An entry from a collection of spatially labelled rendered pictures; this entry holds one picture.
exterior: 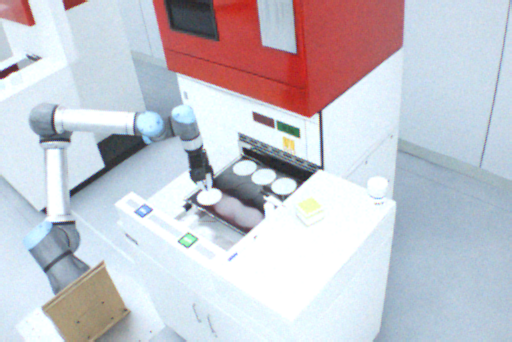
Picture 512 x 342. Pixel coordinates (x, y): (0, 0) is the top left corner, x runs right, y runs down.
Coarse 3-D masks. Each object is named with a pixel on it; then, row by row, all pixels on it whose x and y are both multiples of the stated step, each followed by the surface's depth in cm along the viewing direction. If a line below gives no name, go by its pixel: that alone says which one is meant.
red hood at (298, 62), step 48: (192, 0) 175; (240, 0) 158; (288, 0) 143; (336, 0) 154; (384, 0) 180; (192, 48) 191; (240, 48) 171; (288, 48) 155; (336, 48) 165; (384, 48) 194; (288, 96) 169; (336, 96) 177
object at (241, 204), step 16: (240, 160) 207; (256, 160) 206; (224, 176) 200; (240, 176) 198; (288, 176) 195; (224, 192) 192; (240, 192) 191; (256, 192) 190; (272, 192) 188; (208, 208) 185; (224, 208) 184; (240, 208) 183; (256, 208) 182; (240, 224) 176; (256, 224) 175
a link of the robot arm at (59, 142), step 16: (48, 144) 156; (64, 144) 159; (48, 160) 157; (64, 160) 159; (48, 176) 156; (64, 176) 159; (48, 192) 156; (64, 192) 158; (48, 208) 156; (64, 208) 157; (64, 224) 155; (80, 240) 163
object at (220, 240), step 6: (186, 216) 186; (180, 222) 183; (198, 228) 180; (204, 228) 179; (204, 234) 177; (210, 234) 177; (216, 234) 176; (210, 240) 174; (216, 240) 174; (222, 240) 174; (228, 240) 173; (222, 246) 171; (228, 246) 171
